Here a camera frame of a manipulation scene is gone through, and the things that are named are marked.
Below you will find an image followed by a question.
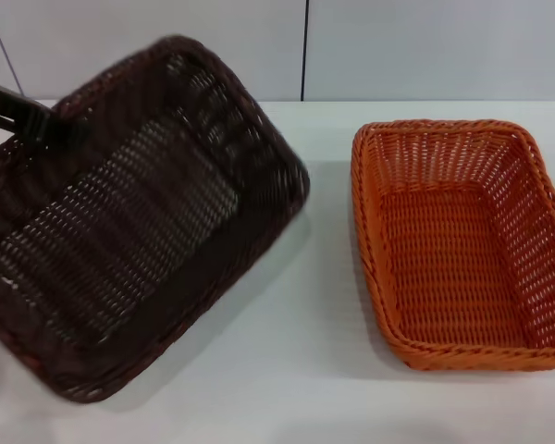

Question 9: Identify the dark brown woven basket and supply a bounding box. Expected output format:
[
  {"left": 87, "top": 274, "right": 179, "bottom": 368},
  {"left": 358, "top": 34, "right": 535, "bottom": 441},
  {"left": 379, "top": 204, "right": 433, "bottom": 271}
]
[{"left": 0, "top": 34, "right": 312, "bottom": 403}]

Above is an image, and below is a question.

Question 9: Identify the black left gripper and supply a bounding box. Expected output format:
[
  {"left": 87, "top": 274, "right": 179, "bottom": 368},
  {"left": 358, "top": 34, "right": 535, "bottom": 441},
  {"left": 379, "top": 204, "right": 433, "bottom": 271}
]
[{"left": 0, "top": 77, "right": 92, "bottom": 150}]

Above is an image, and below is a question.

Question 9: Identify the thin grey metal pole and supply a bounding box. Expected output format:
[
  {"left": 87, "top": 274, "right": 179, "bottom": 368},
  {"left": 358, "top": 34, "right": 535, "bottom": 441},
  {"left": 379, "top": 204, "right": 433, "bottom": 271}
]
[{"left": 0, "top": 0, "right": 20, "bottom": 99}]

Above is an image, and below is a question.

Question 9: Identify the orange woven basket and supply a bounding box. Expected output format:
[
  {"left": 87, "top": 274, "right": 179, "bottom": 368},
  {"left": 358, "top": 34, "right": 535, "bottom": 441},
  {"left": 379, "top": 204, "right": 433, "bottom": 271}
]
[{"left": 350, "top": 118, "right": 555, "bottom": 372}]

